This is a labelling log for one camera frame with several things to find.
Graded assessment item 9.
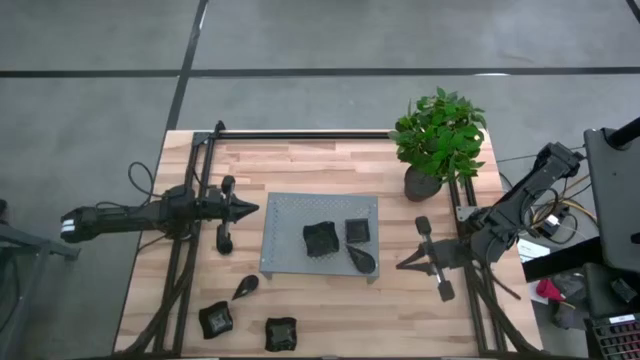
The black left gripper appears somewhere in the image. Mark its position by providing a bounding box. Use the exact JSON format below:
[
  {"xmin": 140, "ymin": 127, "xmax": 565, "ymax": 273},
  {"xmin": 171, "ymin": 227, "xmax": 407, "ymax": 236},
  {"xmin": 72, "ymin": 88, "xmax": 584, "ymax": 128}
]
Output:
[{"xmin": 199, "ymin": 174, "xmax": 261, "ymax": 256}]

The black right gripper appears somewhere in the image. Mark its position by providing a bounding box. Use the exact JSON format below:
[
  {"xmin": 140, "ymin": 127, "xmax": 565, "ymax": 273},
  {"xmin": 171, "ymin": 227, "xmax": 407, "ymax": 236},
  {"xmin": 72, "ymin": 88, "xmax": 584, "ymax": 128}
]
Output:
[{"xmin": 396, "ymin": 215, "xmax": 474, "ymax": 303}]

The teardrop black plate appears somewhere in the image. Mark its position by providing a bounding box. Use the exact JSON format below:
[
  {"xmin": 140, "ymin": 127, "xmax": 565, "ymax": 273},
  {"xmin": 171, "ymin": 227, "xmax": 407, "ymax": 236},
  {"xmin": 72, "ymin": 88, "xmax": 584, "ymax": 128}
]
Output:
[
  {"xmin": 231, "ymin": 274, "xmax": 261, "ymax": 302},
  {"xmin": 345, "ymin": 243, "xmax": 378, "ymax": 275}
]

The small square black plate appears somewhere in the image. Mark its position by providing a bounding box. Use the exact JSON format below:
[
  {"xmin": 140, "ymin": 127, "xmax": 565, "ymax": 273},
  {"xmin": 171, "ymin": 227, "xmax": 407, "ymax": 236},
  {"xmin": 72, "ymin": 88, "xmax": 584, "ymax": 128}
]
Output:
[{"xmin": 344, "ymin": 217, "xmax": 372, "ymax": 245}]

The wavy square black plate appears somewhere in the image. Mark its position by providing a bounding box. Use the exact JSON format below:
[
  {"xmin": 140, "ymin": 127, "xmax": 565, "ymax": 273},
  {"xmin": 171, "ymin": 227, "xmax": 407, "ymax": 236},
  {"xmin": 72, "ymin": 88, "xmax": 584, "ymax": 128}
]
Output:
[
  {"xmin": 197, "ymin": 300, "xmax": 235, "ymax": 341},
  {"xmin": 263, "ymin": 316, "xmax": 298, "ymax": 353},
  {"xmin": 302, "ymin": 220, "xmax": 341, "ymax": 259}
]

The grey perforated metal shelf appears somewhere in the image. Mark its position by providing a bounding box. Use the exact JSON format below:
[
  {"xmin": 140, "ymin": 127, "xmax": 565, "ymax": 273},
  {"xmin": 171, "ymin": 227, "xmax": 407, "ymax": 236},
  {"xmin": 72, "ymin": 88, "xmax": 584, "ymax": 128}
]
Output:
[{"xmin": 258, "ymin": 191, "xmax": 381, "ymax": 285}]

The dark round plant pot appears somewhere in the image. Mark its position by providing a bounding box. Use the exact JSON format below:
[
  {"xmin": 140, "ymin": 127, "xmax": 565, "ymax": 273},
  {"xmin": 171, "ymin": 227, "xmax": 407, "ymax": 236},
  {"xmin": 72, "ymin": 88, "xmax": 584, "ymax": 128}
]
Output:
[{"xmin": 403, "ymin": 165, "xmax": 444, "ymax": 203}]

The white paper sheet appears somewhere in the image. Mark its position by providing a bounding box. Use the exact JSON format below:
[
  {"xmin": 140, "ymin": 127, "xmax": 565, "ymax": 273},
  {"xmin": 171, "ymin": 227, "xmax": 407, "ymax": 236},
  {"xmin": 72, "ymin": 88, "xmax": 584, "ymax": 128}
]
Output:
[{"xmin": 515, "ymin": 237, "xmax": 551, "ymax": 264}]

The green leafy plant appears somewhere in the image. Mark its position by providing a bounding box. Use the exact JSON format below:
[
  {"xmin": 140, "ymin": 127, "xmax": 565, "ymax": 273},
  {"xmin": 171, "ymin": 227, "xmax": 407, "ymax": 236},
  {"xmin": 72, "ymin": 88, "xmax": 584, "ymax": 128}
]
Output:
[{"xmin": 387, "ymin": 86, "xmax": 489, "ymax": 187}]

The red object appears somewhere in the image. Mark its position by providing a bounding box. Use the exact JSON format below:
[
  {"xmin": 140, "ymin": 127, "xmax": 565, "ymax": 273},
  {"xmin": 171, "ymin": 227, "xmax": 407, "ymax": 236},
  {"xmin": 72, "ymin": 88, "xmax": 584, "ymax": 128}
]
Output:
[{"xmin": 534, "ymin": 277, "xmax": 566, "ymax": 304}]

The small electronic box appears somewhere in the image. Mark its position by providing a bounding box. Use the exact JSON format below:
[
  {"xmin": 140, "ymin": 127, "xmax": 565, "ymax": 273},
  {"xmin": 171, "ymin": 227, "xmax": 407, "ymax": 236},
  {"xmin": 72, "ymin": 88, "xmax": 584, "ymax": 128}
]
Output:
[{"xmin": 537, "ymin": 212, "xmax": 569, "ymax": 239}]

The black beam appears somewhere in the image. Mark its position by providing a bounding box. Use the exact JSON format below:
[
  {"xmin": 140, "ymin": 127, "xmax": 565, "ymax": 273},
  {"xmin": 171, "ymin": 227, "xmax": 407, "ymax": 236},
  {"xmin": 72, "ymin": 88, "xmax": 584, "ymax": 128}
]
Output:
[{"xmin": 522, "ymin": 235, "xmax": 604, "ymax": 284}]

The black bag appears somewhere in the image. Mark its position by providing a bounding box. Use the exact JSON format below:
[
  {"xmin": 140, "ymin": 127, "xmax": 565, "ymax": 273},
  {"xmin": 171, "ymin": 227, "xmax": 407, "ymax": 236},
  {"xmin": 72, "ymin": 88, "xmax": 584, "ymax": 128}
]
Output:
[{"xmin": 582, "ymin": 262, "xmax": 640, "ymax": 319}]

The grey flat panel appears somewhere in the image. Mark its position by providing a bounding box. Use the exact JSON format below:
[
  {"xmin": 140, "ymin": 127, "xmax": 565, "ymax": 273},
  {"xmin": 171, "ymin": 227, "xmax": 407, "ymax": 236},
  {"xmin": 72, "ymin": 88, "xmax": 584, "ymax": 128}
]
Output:
[{"xmin": 583, "ymin": 127, "xmax": 640, "ymax": 274}]

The grey metal table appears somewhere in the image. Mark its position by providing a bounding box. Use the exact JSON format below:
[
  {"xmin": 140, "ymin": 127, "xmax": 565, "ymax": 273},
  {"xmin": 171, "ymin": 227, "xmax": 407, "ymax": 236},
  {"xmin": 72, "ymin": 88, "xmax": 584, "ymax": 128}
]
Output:
[{"xmin": 0, "ymin": 198, "xmax": 81, "ymax": 360}]

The backlit keyboard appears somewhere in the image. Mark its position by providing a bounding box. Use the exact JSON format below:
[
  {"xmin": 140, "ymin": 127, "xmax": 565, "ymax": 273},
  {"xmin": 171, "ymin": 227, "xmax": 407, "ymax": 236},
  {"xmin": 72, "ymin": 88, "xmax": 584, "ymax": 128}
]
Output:
[{"xmin": 588, "ymin": 313, "xmax": 640, "ymax": 360}]

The black pole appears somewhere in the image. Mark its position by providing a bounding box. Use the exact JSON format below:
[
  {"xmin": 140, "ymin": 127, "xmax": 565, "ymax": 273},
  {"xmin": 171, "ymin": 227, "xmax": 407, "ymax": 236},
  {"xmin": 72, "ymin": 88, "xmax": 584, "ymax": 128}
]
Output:
[{"xmin": 603, "ymin": 117, "xmax": 640, "ymax": 151}]

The black aluminium table frame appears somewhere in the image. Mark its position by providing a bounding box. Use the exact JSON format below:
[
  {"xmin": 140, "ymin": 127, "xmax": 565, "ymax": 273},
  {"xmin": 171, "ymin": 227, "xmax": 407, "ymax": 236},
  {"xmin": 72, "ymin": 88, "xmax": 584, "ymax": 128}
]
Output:
[{"xmin": 113, "ymin": 119, "xmax": 544, "ymax": 359}]

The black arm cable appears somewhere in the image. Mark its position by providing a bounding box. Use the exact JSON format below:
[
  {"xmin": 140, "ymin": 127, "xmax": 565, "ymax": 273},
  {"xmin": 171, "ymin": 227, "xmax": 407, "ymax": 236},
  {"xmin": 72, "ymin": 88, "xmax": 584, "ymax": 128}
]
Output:
[{"xmin": 128, "ymin": 160, "xmax": 174, "ymax": 199}]

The thin black cable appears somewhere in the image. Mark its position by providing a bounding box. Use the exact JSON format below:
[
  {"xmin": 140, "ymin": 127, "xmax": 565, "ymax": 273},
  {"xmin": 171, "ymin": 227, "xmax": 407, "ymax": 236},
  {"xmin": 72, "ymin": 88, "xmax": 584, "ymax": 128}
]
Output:
[{"xmin": 497, "ymin": 152, "xmax": 541, "ymax": 164}]

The yellow cable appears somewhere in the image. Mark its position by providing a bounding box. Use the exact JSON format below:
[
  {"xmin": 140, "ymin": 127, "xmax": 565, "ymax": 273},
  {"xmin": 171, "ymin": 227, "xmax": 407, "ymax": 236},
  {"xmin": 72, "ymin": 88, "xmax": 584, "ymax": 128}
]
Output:
[{"xmin": 532, "ymin": 172, "xmax": 599, "ymax": 226}]

